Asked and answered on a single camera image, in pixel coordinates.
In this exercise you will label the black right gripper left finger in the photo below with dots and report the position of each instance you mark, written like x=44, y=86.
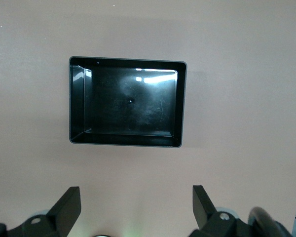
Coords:
x=61, y=214

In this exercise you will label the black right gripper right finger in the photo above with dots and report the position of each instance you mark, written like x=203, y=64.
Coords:
x=207, y=217

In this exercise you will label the black rectangular plastic box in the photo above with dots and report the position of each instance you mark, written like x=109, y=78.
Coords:
x=128, y=103

